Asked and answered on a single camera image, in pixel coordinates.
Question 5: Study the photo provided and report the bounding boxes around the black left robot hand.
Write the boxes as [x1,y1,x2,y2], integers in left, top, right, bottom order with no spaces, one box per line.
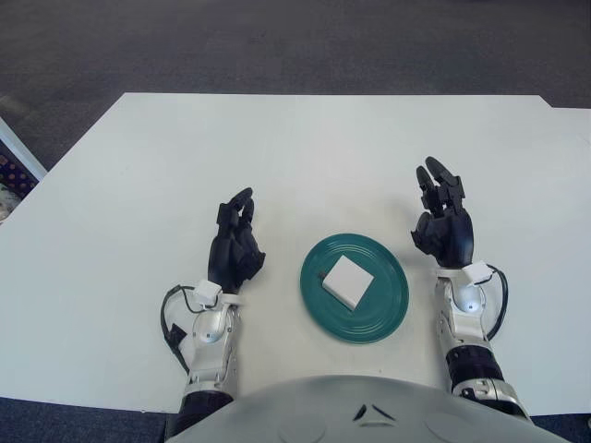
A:
[206,186,268,296]

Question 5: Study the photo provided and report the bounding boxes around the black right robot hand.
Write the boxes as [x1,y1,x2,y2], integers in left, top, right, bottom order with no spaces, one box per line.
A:
[410,156,476,269]

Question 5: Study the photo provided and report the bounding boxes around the white charger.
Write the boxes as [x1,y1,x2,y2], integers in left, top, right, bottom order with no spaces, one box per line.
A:
[320,255,376,311]

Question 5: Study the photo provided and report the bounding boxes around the teal green plate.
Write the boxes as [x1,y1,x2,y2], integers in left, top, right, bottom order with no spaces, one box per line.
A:
[299,233,411,345]

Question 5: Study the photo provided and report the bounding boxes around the right wrist white connector box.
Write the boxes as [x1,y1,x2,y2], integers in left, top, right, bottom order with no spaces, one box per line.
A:
[463,261,494,287]

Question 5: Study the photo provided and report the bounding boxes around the wrist white connector box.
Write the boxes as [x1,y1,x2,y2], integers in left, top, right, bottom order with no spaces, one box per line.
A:
[463,261,494,287]
[190,280,223,309]

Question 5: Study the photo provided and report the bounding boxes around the left wrist white connector box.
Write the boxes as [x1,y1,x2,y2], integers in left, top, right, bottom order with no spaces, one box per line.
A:
[190,280,223,309]

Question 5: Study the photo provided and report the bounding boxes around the silver robot torso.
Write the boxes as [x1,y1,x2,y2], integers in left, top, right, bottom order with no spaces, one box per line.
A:
[170,374,550,443]

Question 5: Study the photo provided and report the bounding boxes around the patterned box with white rim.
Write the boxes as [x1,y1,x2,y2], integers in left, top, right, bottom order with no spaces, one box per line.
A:
[0,114,48,225]

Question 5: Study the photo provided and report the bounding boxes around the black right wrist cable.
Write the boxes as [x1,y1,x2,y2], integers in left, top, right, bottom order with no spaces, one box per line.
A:
[487,265,509,341]

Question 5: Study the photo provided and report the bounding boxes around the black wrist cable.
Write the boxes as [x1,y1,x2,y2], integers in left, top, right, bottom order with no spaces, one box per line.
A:
[487,265,509,341]
[160,284,195,375]

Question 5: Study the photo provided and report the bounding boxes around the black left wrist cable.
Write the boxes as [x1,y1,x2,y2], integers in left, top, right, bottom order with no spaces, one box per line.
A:
[160,284,195,375]

